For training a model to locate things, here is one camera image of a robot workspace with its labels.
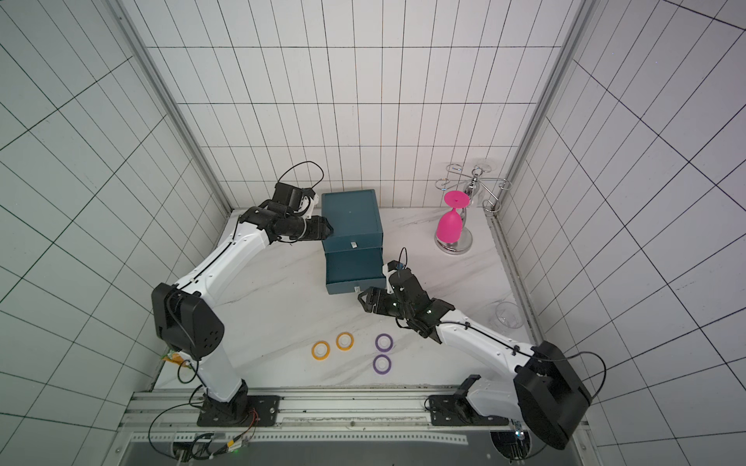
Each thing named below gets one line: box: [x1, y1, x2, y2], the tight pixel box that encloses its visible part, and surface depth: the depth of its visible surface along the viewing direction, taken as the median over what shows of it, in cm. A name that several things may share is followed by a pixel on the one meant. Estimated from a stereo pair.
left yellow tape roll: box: [310, 340, 332, 362], surface depth 84 cm
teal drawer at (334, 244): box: [321, 233, 383, 254], surface depth 87 cm
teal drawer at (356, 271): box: [324, 246, 387, 296], surface depth 87 cm
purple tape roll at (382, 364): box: [373, 353, 392, 375], surface depth 82 cm
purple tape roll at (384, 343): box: [374, 332, 394, 353], surface depth 86 cm
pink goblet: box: [437, 190, 471, 244], surface depth 91 cm
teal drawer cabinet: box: [321, 189, 386, 296], surface depth 88 cm
